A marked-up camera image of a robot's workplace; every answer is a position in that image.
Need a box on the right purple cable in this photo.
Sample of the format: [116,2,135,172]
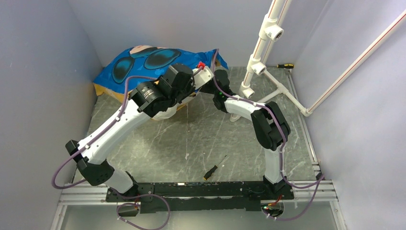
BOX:
[212,48,325,222]

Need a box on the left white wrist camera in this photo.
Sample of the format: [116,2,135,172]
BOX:
[192,62,214,92]

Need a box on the purple cable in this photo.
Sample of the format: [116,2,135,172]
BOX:
[212,48,325,222]
[51,75,172,230]

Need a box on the white pillow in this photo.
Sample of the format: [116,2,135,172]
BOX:
[151,106,177,121]

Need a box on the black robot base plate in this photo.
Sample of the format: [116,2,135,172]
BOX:
[105,181,294,214]

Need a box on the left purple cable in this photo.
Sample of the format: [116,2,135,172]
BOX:
[51,75,172,230]

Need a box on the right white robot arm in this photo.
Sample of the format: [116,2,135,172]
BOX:
[200,70,291,193]

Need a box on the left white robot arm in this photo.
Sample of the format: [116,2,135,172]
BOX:
[66,64,202,194]

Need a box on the white PVC pipe frame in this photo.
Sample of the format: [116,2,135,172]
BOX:
[229,0,406,123]

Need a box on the screwdriver at back right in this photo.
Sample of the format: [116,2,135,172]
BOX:
[276,63,294,69]

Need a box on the black yellow screwdriver on table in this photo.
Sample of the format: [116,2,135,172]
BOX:
[203,155,227,181]

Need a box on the aluminium rail frame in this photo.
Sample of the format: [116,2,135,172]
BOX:
[68,71,332,221]

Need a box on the yellow blue pillowcase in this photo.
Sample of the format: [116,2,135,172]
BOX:
[93,45,229,102]

